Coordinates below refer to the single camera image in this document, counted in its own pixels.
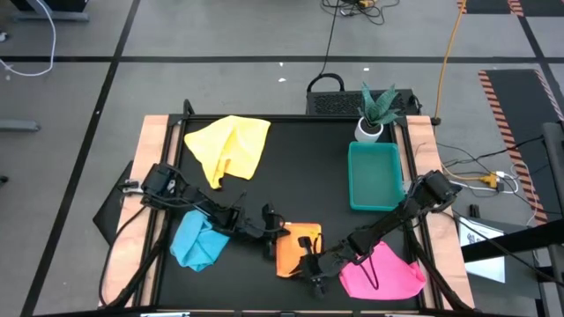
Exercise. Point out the white paper sheet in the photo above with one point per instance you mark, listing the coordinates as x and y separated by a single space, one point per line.
484 268

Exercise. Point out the orange microfiber towel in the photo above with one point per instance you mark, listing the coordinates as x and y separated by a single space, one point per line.
288 253

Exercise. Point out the blue microfiber towel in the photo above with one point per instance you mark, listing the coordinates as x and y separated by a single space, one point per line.
196 244

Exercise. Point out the large striped black floor mat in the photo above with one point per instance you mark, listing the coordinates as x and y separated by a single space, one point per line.
524 110

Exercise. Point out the yellow microfiber towel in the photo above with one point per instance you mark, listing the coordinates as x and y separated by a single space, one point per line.
229 145

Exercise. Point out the black metal beam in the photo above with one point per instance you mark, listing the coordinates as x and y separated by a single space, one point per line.
520 240

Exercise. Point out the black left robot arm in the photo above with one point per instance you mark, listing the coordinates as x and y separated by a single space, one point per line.
198 198

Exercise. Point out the black computer case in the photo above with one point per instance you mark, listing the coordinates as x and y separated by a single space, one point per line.
339 103

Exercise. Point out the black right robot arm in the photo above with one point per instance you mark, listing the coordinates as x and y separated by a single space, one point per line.
396 216

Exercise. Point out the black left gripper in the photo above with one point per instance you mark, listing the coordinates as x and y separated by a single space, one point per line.
260 229

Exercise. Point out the grey furniture foot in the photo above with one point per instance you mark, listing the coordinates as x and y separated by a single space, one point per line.
17 126

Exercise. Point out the narrow striped black floor mat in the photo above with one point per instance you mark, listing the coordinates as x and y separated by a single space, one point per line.
489 5

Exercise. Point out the teal plastic bin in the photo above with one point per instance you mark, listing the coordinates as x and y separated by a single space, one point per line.
374 176

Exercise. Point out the wooden table side board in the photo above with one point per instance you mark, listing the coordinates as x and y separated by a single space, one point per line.
423 141
150 141

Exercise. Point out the yellow power plug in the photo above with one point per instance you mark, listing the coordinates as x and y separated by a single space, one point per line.
490 179

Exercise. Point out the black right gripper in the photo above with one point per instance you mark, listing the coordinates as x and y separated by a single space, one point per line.
326 266

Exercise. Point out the pink microfiber towel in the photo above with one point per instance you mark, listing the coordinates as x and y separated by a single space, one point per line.
388 277

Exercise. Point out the grey desk base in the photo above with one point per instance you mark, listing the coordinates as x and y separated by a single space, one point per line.
48 16

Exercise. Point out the potted snake plant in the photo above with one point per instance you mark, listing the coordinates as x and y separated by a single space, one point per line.
374 112

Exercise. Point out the black table frame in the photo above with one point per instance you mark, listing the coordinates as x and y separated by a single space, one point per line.
286 118

